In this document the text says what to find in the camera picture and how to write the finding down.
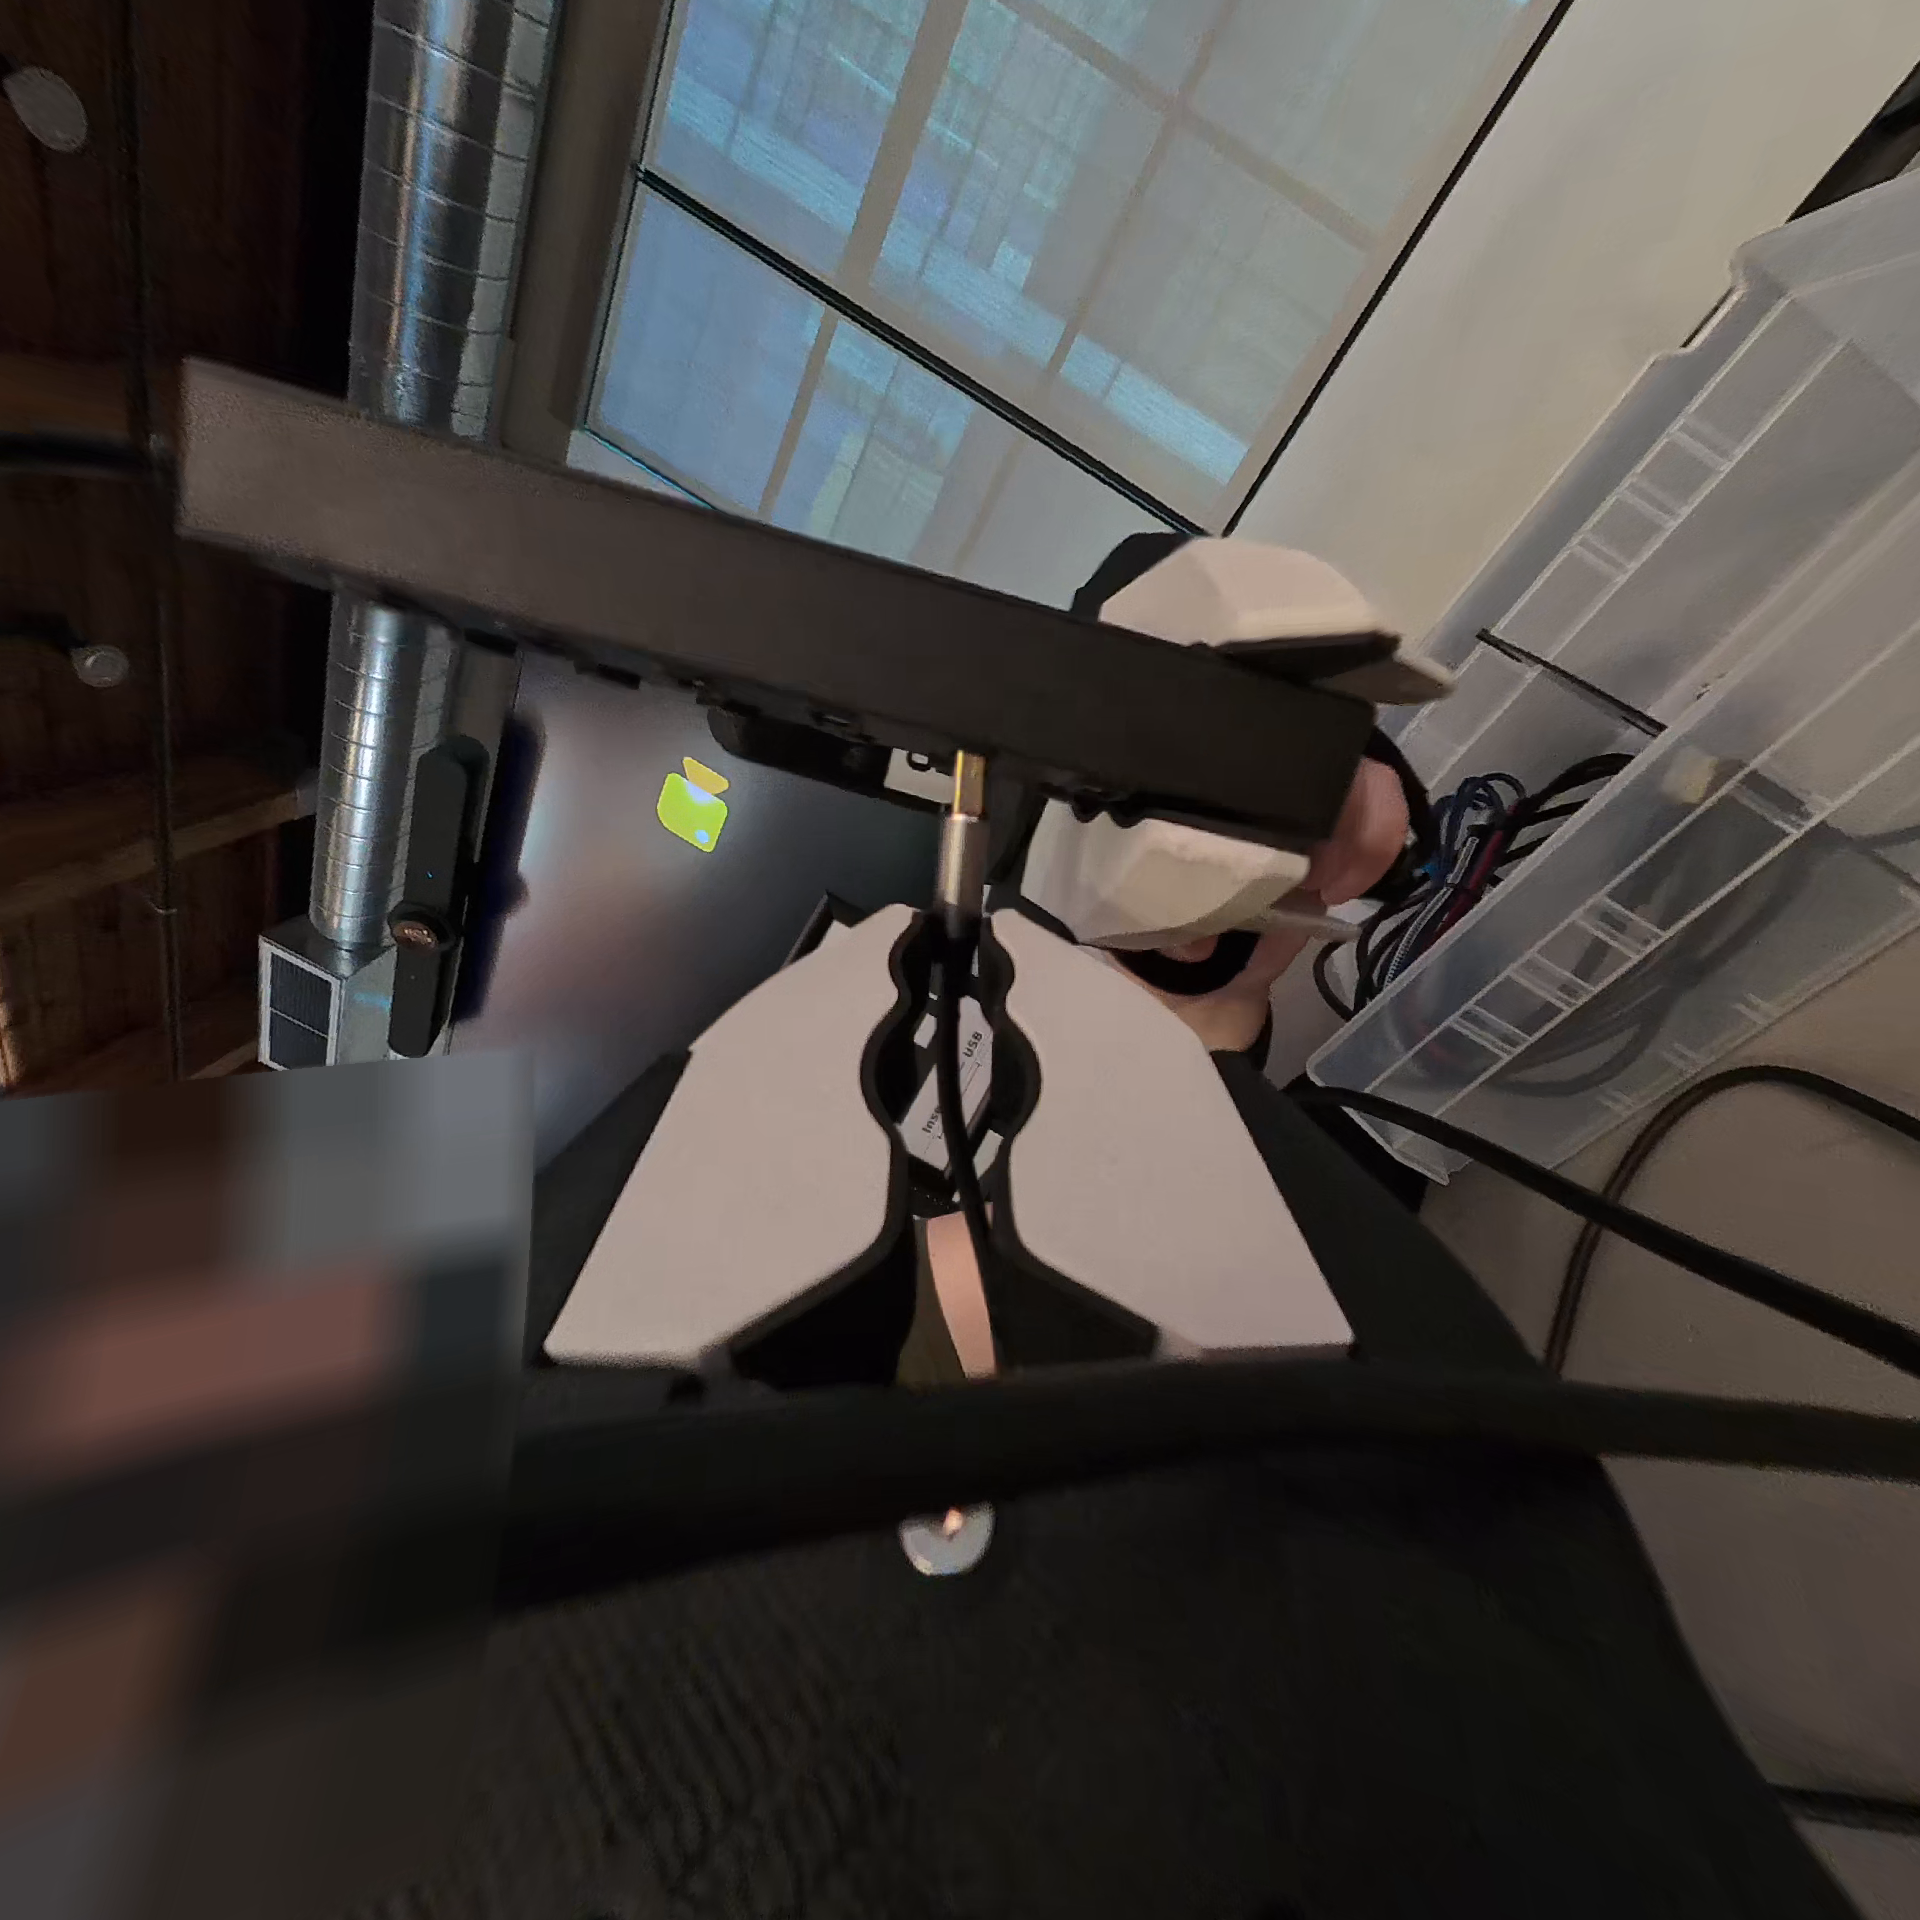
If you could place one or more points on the large glass window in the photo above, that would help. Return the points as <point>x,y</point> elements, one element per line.
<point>975,225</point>

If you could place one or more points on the white vent box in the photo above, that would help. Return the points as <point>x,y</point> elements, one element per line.
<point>300,1003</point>

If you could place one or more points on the silver air duct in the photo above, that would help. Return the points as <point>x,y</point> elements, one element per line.
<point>435,225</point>

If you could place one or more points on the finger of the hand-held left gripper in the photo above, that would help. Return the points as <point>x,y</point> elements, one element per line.
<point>1185,884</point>
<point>1276,600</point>

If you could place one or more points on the round ceiling sensor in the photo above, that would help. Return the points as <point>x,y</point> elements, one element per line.
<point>101,664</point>
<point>44,105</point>

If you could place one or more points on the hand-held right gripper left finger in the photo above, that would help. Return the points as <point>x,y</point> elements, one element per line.
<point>720,1185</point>

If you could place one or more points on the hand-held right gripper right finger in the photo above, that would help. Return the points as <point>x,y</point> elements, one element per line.
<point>1185,1200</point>

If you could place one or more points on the long black usb hub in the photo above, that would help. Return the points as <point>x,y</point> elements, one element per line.
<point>751,615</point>

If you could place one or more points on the clear plastic bin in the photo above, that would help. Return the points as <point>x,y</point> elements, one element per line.
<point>1770,495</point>

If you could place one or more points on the black bar device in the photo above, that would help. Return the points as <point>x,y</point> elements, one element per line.
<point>427,900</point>

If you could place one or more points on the person's left hand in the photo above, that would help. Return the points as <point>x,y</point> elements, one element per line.
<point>1364,839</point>

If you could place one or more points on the yellow green sticker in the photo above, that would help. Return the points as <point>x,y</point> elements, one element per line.
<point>690,810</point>

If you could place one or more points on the dark grey display panel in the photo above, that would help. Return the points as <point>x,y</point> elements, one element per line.
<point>629,931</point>

